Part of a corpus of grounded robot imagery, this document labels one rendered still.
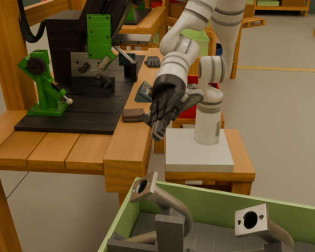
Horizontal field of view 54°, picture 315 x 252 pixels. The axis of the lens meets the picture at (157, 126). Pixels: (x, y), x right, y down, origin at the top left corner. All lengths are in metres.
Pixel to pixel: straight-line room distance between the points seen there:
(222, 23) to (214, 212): 0.53
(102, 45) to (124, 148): 0.64
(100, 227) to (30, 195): 0.64
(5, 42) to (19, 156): 0.52
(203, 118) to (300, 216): 0.46
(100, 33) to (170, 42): 0.83
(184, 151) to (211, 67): 0.32
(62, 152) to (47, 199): 1.22
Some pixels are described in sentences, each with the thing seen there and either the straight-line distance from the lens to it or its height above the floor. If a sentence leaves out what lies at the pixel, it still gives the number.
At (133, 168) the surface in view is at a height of 0.87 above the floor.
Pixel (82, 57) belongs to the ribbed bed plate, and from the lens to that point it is 1.65.
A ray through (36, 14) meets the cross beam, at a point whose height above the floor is 1.24.
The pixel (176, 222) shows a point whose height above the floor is 1.15.
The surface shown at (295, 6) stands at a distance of 10.34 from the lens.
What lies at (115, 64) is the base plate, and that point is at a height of 0.90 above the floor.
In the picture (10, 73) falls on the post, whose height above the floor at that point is 1.06.
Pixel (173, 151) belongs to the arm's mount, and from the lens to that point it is 1.15.
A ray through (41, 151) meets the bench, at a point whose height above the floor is 0.88.
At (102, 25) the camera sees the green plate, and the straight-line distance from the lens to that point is 1.60.
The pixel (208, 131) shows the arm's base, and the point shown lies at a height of 0.95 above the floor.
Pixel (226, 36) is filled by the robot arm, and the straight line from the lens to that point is 0.98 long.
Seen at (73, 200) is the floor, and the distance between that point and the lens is 2.34.
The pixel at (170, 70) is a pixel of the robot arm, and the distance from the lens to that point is 0.70.
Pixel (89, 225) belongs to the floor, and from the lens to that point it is 2.14.
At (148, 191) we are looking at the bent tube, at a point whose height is 1.20.
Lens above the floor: 1.52
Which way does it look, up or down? 29 degrees down
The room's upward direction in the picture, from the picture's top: straight up
